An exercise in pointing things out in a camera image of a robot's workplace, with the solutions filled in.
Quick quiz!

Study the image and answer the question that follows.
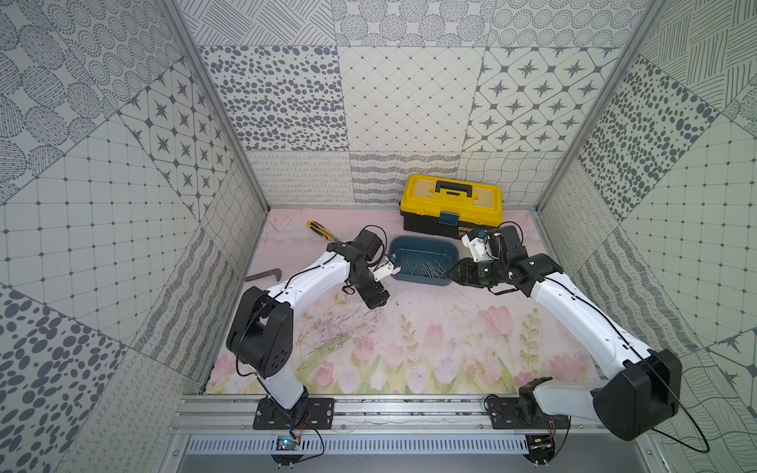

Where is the yellow black toolbox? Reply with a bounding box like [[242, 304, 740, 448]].
[[400, 175, 504, 238]]

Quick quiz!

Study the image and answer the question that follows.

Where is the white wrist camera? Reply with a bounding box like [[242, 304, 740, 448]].
[[461, 230, 494, 263], [372, 261, 401, 282]]

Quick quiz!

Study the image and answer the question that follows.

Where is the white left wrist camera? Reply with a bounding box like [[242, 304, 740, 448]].
[[372, 261, 401, 282]]

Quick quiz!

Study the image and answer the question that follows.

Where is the dark metal hex key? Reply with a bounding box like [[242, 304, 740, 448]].
[[244, 268, 282, 282]]

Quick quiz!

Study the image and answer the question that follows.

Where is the yellow black utility knife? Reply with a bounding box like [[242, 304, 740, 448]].
[[307, 221, 338, 242]]

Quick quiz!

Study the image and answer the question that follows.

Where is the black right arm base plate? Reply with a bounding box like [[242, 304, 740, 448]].
[[483, 376, 571, 430]]

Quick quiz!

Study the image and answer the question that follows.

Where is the white perforated cable duct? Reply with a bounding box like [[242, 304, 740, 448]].
[[185, 434, 528, 456]]

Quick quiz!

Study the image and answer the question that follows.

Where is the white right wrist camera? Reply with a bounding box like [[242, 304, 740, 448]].
[[461, 230, 494, 263]]

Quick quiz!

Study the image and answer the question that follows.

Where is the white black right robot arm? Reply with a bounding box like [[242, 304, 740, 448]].
[[447, 225, 682, 441]]

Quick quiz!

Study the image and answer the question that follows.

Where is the teal plastic storage box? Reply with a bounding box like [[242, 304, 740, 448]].
[[390, 236, 459, 286]]

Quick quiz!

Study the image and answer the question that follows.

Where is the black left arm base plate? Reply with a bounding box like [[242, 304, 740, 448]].
[[254, 397, 335, 431]]

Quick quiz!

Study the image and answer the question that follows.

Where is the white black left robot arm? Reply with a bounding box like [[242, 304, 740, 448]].
[[226, 225, 400, 421]]

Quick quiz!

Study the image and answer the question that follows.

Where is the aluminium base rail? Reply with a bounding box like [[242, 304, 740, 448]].
[[168, 395, 610, 436]]

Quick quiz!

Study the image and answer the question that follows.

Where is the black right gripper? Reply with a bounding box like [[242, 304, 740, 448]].
[[446, 258, 507, 289]]

